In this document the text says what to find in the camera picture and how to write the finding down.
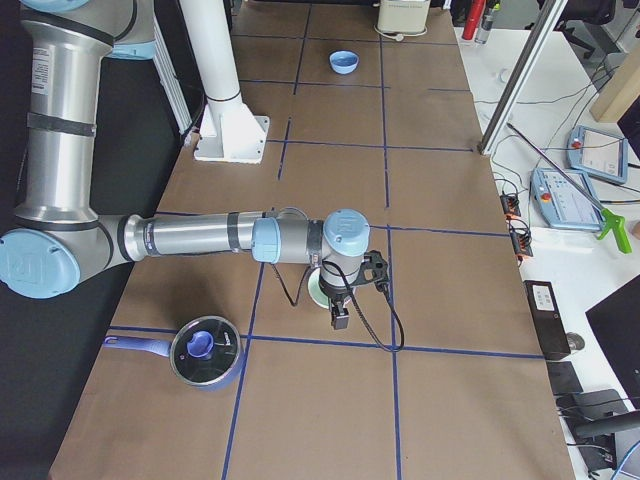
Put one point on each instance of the black monitor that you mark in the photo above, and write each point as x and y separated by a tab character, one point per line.
615	324

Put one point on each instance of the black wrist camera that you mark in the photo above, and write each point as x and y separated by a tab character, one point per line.
373	269

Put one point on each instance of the lower teach pendant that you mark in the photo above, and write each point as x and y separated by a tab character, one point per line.
561	205

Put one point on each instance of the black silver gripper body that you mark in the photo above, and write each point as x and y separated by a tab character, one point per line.
333	296

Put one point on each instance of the white pillar with base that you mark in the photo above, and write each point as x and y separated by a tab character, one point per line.
229	131

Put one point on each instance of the blue pot with glass lid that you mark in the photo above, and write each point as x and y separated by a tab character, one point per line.
206	353

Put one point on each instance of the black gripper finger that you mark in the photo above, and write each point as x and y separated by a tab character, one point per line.
339	315

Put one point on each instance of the black orange connector strip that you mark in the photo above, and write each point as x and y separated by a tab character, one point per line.
519	231

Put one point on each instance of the green bowl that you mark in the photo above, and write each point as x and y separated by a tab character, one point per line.
315	292

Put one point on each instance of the black rectangular box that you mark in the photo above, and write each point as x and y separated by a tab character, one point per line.
547	320

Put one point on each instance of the upper teach pendant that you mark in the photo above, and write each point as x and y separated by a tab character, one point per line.
601	155

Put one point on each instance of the blue bowl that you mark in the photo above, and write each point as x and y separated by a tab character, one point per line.
344	62

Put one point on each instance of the teach pendant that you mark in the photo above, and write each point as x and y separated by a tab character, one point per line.
601	155
561	205

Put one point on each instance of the large silver blue robot arm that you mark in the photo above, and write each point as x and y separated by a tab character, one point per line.
60	241

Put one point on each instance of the cream white appliance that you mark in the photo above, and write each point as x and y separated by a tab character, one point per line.
402	16

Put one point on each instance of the green handled grabber stick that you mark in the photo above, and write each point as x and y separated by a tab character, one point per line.
612	222

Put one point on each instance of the grey bottle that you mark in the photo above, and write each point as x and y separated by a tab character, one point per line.
485	26

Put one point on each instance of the aluminium frame post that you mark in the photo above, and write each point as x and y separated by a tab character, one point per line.
543	27

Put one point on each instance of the red bottle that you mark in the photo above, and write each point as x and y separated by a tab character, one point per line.
473	18

